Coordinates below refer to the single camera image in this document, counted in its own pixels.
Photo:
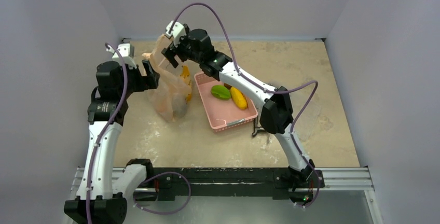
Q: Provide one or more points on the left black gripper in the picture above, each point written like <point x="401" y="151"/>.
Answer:
<point x="150" y="80"/>

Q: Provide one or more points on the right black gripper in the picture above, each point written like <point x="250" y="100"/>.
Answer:
<point x="172" y="52"/>

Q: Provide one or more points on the translucent orange plastic bag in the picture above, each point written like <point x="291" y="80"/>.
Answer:
<point x="168" y="99"/>

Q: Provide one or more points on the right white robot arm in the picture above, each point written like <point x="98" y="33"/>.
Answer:
<point x="274" y="105"/>

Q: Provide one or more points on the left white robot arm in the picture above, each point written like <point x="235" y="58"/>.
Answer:
<point x="100" y="198"/>

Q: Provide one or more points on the yellow fake banana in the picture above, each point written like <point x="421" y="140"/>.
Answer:
<point x="185" y="76"/>

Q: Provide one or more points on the green fake starfruit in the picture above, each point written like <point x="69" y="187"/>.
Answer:
<point x="220" y="92"/>

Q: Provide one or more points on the brown fake kiwi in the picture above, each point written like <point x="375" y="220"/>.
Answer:
<point x="227" y="86"/>

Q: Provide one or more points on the pink plastic basket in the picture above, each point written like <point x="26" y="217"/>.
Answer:
<point x="222" y="114"/>

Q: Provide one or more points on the black metal clamp tool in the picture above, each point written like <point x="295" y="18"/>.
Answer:
<point x="259" y="130"/>

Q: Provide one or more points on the clear plastic screw box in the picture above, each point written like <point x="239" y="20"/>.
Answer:
<point x="306" y="123"/>

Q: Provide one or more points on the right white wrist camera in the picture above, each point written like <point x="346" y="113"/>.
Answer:
<point x="175" y="31"/>

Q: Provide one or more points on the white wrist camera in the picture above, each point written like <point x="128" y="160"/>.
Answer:
<point x="127" y="52"/>
<point x="175" y="31"/>

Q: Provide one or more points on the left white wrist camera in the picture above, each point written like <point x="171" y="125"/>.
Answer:
<point x="127" y="52"/>

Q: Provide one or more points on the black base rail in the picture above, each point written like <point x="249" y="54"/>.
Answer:
<point x="278" y="183"/>

